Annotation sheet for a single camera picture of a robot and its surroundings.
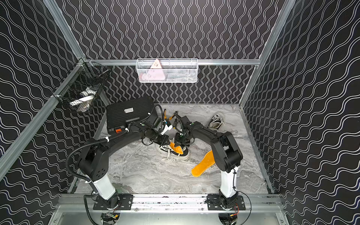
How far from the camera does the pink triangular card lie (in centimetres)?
90

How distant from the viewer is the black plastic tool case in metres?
1.01

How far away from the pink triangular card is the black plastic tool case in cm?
27
